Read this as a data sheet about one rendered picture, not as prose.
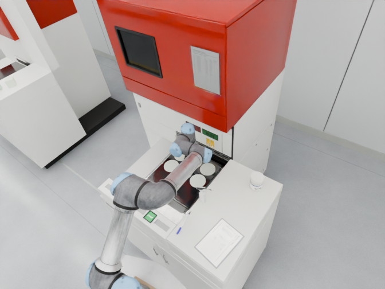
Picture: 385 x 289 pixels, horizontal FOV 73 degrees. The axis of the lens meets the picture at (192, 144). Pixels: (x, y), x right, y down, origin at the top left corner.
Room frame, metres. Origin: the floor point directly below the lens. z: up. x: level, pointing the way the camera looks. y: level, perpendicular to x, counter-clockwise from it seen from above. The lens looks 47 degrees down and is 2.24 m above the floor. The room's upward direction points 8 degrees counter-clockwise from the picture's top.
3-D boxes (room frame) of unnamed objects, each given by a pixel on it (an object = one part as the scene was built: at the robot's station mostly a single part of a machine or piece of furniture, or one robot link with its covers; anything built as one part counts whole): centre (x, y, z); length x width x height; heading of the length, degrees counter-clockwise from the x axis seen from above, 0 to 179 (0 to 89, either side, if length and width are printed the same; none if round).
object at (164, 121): (1.31, 0.07, 1.02); 0.82 x 0.03 x 0.40; 47
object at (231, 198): (0.68, -0.14, 0.89); 0.62 x 0.35 x 0.14; 137
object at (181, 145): (0.95, 0.06, 1.22); 0.11 x 0.11 x 0.08; 56
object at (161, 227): (0.79, 0.37, 0.89); 0.55 x 0.09 x 0.14; 47
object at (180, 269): (0.88, 0.09, 0.41); 0.97 x 0.64 x 0.82; 47
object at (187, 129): (1.04, 0.02, 1.22); 0.09 x 0.08 x 0.11; 146
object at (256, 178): (0.80, -0.32, 1.01); 0.07 x 0.07 x 0.10
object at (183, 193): (1.01, 0.08, 0.90); 0.34 x 0.34 x 0.01; 47
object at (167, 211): (0.80, 0.25, 0.87); 0.36 x 0.08 x 0.03; 47
